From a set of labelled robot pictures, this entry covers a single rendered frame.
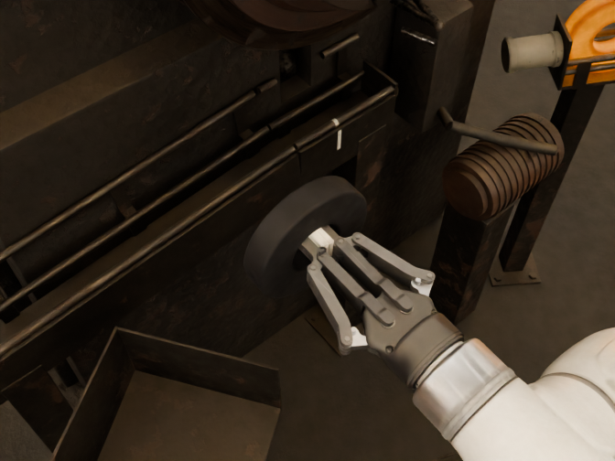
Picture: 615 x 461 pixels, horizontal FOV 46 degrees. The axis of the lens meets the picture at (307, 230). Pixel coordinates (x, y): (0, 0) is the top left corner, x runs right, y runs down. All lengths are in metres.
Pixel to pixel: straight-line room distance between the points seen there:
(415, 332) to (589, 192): 1.40
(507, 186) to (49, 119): 0.78
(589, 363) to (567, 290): 1.08
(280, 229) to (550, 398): 0.30
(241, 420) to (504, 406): 0.38
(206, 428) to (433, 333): 0.36
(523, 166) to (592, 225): 0.67
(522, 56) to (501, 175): 0.20
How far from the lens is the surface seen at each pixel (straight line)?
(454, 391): 0.68
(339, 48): 1.13
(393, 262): 0.76
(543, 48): 1.30
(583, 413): 0.70
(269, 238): 0.73
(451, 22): 1.14
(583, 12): 1.29
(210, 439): 0.94
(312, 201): 0.73
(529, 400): 0.68
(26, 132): 0.90
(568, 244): 1.92
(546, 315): 1.79
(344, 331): 0.71
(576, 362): 0.77
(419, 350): 0.69
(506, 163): 1.32
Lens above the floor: 1.48
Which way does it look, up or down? 54 degrees down
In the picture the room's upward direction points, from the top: straight up
